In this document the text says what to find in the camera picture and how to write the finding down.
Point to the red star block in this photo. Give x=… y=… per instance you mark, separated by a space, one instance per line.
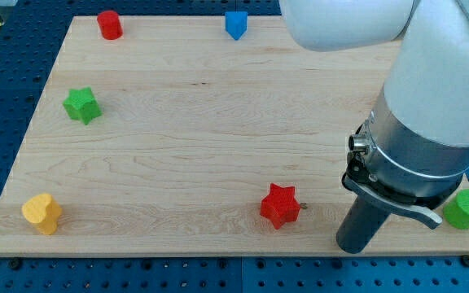
x=280 y=205

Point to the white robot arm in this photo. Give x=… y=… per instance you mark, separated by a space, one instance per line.
x=410 y=153

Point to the wooden board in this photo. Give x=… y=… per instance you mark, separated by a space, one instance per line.
x=195 y=126

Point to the green star block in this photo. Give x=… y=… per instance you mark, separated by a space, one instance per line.
x=81 y=105

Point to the blue pentagon block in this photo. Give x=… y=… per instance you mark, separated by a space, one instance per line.
x=236 y=23

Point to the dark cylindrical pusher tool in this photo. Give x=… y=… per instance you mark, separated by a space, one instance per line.
x=359 y=226

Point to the red cylinder block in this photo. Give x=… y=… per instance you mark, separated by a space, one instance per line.
x=109 y=25

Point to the yellow heart block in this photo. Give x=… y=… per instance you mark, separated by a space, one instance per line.
x=42 y=212

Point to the green cylinder block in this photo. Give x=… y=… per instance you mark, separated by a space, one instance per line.
x=456 y=212

